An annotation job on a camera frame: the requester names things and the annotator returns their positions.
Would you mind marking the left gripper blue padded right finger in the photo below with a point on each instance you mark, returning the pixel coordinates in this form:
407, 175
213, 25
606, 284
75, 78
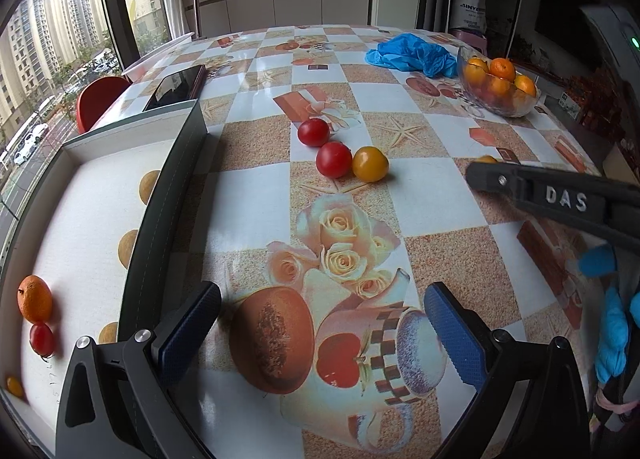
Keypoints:
465, 336

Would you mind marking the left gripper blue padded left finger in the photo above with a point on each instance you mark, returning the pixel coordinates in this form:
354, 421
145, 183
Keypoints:
181, 333

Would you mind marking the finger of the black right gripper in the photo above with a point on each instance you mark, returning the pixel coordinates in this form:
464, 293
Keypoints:
605, 208

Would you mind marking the yellow cherry tomato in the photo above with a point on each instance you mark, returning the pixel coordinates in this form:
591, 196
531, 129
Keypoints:
486, 159
369, 164

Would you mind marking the red cherry tomato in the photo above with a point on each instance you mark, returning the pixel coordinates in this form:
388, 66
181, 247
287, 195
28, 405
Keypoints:
334, 160
313, 132

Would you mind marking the brown longan fruit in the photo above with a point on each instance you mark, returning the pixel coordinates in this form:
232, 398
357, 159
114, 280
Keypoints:
108, 334
147, 184
126, 246

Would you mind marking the red tomato in tray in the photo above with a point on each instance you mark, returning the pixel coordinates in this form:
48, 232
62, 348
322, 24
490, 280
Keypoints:
42, 340

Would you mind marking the white tray box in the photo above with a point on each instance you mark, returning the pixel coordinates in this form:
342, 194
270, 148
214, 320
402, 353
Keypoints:
68, 234

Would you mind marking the orange mandarin in tray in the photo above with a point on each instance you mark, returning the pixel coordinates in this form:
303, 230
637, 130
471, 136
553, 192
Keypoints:
34, 299

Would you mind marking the mandarin in bowl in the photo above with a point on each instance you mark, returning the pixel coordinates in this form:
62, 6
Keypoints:
502, 68
525, 85
498, 87
475, 71

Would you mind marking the small yellow tomato in tray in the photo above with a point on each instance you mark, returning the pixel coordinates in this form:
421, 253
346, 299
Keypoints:
14, 386

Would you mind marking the glass fruit bowl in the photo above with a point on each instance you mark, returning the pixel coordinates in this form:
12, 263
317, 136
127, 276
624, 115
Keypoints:
515, 105

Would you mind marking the white paper bag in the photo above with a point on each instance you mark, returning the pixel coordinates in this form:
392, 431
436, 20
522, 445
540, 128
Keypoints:
469, 15

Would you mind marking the blue crumpled glove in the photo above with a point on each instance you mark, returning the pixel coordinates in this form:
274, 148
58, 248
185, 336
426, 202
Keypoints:
410, 53

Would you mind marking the black smartphone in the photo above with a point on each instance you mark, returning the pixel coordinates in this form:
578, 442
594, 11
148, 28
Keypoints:
177, 87

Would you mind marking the red chair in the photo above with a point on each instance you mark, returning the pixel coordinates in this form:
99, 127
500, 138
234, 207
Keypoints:
96, 98

